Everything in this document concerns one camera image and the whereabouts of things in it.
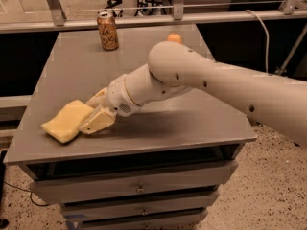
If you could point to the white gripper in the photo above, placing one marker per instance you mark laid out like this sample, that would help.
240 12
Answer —
119 97

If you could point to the orange soda can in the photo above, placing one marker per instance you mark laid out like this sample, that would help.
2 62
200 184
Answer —
107 30

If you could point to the yellow sponge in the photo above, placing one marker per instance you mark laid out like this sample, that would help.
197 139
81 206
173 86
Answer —
64 127

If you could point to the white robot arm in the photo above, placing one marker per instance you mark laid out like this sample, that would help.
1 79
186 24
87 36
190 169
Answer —
277 102

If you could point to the metal railing frame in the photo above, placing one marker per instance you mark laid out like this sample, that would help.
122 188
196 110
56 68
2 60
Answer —
18 16

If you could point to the orange fruit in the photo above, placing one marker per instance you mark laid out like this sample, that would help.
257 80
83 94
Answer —
174 37

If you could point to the grey drawer cabinet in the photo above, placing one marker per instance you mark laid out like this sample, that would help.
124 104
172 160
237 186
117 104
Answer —
158 169

